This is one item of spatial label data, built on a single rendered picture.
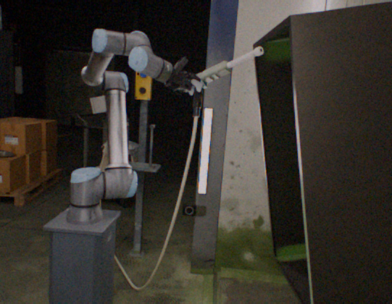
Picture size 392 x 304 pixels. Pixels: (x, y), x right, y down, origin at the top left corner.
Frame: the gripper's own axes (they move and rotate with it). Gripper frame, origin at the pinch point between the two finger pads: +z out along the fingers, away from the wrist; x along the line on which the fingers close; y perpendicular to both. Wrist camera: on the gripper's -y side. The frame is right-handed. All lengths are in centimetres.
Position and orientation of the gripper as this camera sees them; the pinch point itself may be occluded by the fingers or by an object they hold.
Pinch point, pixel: (201, 85)
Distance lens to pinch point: 156.7
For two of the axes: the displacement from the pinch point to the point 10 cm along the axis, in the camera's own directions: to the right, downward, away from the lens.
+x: 6.7, -1.7, -7.2
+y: -0.6, 9.6, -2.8
